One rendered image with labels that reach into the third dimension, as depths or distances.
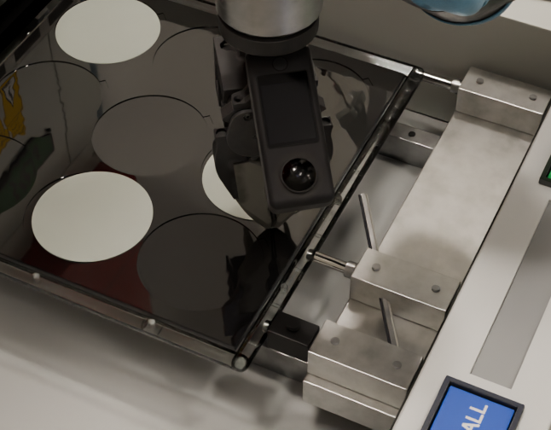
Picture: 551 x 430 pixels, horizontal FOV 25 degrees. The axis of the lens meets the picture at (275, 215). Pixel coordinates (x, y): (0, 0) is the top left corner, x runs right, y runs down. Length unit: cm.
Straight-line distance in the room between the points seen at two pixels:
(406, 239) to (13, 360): 34
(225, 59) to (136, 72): 24
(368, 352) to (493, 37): 35
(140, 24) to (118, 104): 11
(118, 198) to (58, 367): 15
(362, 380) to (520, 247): 15
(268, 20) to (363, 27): 37
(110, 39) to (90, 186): 19
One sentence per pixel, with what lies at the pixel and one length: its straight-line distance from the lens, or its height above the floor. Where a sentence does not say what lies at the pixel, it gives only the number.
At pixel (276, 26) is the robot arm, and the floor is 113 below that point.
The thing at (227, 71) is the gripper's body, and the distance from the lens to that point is 92.
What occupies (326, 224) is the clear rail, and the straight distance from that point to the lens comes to 102.
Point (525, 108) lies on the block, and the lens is 113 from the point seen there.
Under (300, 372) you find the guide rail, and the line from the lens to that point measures 101.
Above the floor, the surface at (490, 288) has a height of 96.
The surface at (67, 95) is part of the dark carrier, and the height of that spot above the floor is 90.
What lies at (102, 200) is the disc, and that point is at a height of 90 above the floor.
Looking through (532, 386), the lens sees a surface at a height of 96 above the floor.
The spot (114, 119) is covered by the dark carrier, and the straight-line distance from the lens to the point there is 112.
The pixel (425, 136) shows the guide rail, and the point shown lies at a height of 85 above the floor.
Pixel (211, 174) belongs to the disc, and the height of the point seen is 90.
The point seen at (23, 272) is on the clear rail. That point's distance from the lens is 100.
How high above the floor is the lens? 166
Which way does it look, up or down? 48 degrees down
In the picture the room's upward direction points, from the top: straight up
